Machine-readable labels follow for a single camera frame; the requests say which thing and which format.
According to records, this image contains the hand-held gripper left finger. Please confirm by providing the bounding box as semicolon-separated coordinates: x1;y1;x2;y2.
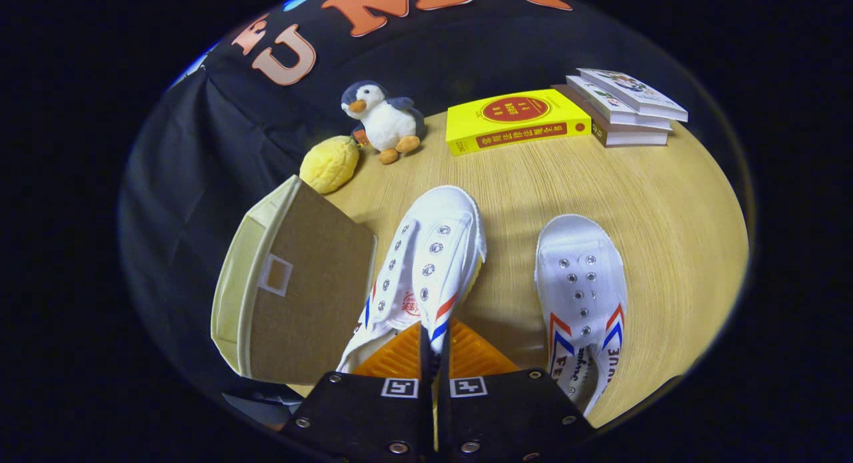
280;321;434;463

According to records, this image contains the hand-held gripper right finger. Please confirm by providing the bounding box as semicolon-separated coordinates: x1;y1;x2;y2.
437;320;594;463

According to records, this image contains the cream fabric storage box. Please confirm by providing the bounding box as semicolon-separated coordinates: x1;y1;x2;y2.
211;175;378;386

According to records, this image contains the white canvas shoe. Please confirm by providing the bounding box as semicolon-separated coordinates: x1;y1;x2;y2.
337;185;487;374
534;214;628;417

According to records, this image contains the yellow fluffy plush ball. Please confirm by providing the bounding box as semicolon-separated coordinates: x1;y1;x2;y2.
299;135;361;195

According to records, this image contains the penguin plush toy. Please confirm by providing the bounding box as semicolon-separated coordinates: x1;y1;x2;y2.
341;81;426;165

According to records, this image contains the yellow book with red circle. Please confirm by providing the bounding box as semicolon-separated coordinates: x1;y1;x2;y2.
445;89;592;157

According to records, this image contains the brown book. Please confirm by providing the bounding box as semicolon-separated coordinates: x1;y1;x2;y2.
553;83;669;148

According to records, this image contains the white book with small picture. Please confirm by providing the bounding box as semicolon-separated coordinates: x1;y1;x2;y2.
566;75;674;132

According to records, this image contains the white book with floral cover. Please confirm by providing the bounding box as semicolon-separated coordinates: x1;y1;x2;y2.
577;68;688;123

